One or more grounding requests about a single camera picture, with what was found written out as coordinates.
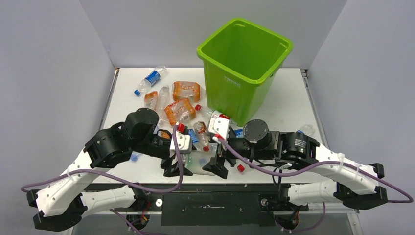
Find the clear bottle no label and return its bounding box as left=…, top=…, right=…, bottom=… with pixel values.
left=155, top=85, right=169, bottom=119

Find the crushed blue label bottle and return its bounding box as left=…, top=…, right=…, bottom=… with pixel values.
left=130, top=152, right=142, bottom=163

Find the brown label red cap bottle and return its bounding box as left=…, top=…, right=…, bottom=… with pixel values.
left=193, top=121, right=210, bottom=152

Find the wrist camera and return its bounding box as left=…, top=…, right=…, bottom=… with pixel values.
left=169, top=122, right=193, bottom=154
left=207, top=111, right=230, bottom=139

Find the pepsi bottle blue cap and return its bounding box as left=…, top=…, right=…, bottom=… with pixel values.
left=188, top=129, right=201, bottom=150

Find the red label bottle by bin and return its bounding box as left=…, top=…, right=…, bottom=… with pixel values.
left=195, top=104, right=213, bottom=122

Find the orange crushed bottle middle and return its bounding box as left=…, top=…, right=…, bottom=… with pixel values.
left=164, top=98, right=196, bottom=126

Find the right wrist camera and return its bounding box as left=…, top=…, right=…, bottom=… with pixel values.
left=207, top=111, right=230, bottom=139

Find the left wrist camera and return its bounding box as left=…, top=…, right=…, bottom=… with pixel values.
left=169, top=122, right=193, bottom=154

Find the large pepsi bottle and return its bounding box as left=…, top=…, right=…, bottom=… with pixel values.
left=182, top=151, right=214, bottom=176

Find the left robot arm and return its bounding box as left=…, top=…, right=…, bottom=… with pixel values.
left=21, top=108, right=193, bottom=232

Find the small orange label bottle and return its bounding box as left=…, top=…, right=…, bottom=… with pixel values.
left=144, top=91, right=158, bottom=110

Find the orange crushed bottle top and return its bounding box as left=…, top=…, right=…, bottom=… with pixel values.
left=172, top=81, right=201, bottom=102

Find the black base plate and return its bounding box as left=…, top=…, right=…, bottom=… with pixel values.
left=81, top=183, right=341, bottom=227

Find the green plastic bin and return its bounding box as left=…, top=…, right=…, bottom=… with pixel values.
left=197, top=18, right=294, bottom=126

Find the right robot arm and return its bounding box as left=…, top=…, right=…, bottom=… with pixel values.
left=204, top=117, right=388, bottom=210

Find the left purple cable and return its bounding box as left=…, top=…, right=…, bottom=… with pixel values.
left=21, top=124, right=185, bottom=194

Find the orange crushed bottle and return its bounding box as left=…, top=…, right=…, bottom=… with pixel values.
left=172, top=81, right=201, bottom=102
left=164, top=98, right=196, bottom=126

